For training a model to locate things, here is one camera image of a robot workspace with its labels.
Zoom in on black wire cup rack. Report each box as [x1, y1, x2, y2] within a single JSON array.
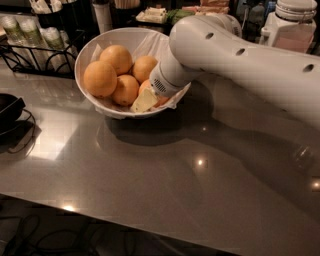
[[0, 30, 85, 79]]

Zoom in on green tea packets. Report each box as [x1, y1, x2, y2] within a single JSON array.
[[166, 9, 194, 25]]

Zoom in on white bowl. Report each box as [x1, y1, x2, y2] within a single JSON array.
[[74, 27, 191, 119]]

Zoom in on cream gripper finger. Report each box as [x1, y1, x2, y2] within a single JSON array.
[[130, 88, 158, 113]]

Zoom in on wrapped cup stack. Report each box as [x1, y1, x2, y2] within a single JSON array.
[[40, 27, 78, 74], [0, 15, 34, 68], [20, 19, 50, 71]]

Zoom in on wrapped cup stack middle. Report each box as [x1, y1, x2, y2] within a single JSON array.
[[20, 19, 50, 71]]

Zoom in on orange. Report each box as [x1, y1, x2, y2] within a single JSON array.
[[83, 61, 117, 98], [138, 80, 169, 108], [99, 45, 133, 75], [111, 74, 139, 106], [132, 56, 158, 83]]

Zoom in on wrapped cup stack left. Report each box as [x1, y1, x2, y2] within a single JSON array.
[[0, 15, 34, 68]]

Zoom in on black pan on stand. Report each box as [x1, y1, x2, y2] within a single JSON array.
[[0, 93, 36, 154]]

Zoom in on white paper cup stack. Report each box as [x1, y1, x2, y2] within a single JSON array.
[[93, 3, 112, 33]]

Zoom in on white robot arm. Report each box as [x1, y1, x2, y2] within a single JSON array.
[[132, 16, 320, 129]]

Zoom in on cream sachet packets left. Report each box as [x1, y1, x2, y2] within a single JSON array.
[[136, 7, 167, 24]]

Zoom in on black cables under table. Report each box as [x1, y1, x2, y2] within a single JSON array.
[[0, 213, 141, 256]]

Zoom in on white paper bowl liner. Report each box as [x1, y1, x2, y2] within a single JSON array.
[[87, 29, 186, 119]]

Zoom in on wrapped cup stack right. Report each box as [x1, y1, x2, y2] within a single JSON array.
[[40, 27, 78, 74]]

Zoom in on black condiment shelf rack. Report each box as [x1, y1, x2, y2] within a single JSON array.
[[131, 0, 234, 36]]

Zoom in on white appliance with jar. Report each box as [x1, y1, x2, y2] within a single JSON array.
[[259, 0, 317, 53]]

